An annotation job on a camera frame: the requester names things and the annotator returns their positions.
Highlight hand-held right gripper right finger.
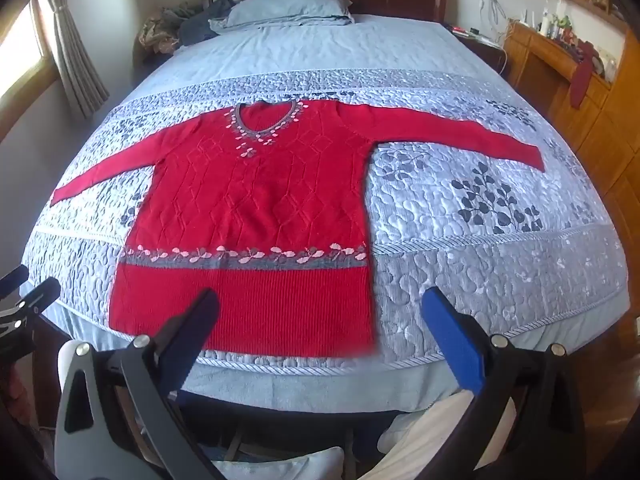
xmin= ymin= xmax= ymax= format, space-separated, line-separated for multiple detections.
xmin=421 ymin=286 xmax=587 ymax=480

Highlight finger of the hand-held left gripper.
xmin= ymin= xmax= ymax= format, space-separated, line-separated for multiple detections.
xmin=0 ymin=265 xmax=30 ymax=302
xmin=0 ymin=277 xmax=62 ymax=334

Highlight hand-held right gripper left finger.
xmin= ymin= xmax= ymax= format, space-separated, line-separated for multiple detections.
xmin=54 ymin=287 xmax=227 ymax=480

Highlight red knitted sweater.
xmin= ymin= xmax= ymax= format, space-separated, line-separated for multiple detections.
xmin=50 ymin=99 xmax=546 ymax=359

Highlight grey leaf-print quilt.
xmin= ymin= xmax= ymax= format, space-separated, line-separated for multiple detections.
xmin=22 ymin=12 xmax=632 ymax=376

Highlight white cloth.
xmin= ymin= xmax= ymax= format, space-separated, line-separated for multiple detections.
xmin=376 ymin=389 xmax=517 ymax=480

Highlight light blue bed sheet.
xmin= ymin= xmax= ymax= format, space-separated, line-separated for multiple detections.
xmin=182 ymin=352 xmax=463 ymax=413

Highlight window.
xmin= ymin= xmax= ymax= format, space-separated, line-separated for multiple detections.
xmin=0 ymin=0 xmax=57 ymax=107

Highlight beige curtain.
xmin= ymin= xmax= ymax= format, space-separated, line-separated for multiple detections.
xmin=37 ymin=0 xmax=111 ymax=121

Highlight wooden nightstand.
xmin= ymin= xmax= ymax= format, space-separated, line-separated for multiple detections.
xmin=444 ymin=22 xmax=509 ymax=75

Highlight dark red hanging cloth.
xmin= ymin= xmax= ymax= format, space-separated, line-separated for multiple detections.
xmin=569 ymin=40 xmax=602 ymax=111

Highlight dark blue clothing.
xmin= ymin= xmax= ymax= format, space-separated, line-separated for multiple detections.
xmin=176 ymin=0 xmax=237 ymax=47

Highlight light blue pillow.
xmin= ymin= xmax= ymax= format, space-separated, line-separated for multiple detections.
xmin=209 ymin=0 xmax=357 ymax=37

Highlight bottles on cabinet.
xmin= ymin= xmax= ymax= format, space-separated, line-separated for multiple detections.
xmin=536 ymin=0 xmax=577 ymax=44

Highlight white cables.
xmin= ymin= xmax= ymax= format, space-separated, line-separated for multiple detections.
xmin=477 ymin=0 xmax=507 ymax=47

